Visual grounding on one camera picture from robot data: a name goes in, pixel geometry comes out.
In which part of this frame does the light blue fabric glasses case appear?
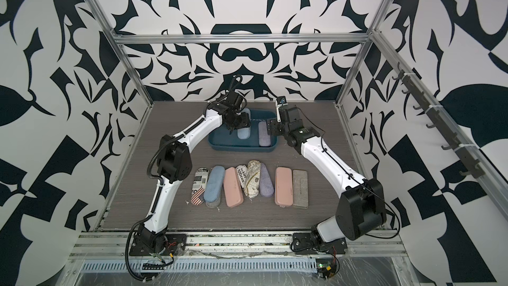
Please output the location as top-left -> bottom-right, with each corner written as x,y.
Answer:
237,108 -> 251,140

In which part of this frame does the aluminium frame corner post right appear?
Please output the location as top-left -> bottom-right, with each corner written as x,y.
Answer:
335,0 -> 394,107

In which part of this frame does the white slotted cable duct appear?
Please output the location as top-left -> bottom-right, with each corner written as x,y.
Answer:
75,257 -> 318,274

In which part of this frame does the blue denim glasses case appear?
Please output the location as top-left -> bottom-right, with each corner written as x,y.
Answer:
204,166 -> 226,203

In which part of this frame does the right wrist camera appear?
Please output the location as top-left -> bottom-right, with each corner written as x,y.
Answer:
275,96 -> 287,123

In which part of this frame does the aluminium frame corner post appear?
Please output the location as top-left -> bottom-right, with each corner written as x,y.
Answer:
335,0 -> 394,107
85,0 -> 153,107

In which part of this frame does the pink glasses case right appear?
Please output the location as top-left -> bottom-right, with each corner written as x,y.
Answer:
275,167 -> 293,207

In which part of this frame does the map print glasses case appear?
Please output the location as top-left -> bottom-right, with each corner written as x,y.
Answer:
243,160 -> 261,199

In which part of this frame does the pink glasses case left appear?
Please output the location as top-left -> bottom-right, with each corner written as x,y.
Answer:
223,167 -> 244,208

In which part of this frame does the text print glasses case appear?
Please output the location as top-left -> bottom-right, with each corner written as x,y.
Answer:
235,164 -> 248,196

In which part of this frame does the lavender fabric glasses case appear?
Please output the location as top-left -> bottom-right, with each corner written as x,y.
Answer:
259,163 -> 275,197
258,120 -> 271,147

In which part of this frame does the black wall hook rack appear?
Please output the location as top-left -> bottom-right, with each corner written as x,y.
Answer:
393,63 -> 487,179

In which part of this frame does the grey felt flat glasses case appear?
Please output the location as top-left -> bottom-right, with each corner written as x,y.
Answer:
292,169 -> 309,209

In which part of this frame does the pink glasses case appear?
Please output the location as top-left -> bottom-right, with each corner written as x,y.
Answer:
223,167 -> 244,208
275,167 -> 293,207

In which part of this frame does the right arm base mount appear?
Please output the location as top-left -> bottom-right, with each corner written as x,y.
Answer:
290,231 -> 347,255

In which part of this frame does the newspaper flag print glasses case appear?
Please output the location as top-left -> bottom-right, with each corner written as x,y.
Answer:
190,168 -> 209,206

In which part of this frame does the aluminium frame corner post left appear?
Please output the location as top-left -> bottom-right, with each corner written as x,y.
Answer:
85,0 -> 153,107

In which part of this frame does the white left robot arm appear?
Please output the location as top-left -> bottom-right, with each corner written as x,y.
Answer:
142,91 -> 250,235

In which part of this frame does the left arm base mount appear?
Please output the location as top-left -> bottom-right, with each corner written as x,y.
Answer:
127,229 -> 187,256

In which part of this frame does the teal plastic storage box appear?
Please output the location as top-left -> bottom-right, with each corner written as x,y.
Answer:
208,109 -> 278,152

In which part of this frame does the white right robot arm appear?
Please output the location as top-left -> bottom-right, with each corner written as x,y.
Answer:
267,97 -> 386,243

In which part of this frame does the aluminium frame back crossbar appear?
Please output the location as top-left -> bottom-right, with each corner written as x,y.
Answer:
113,33 -> 369,44

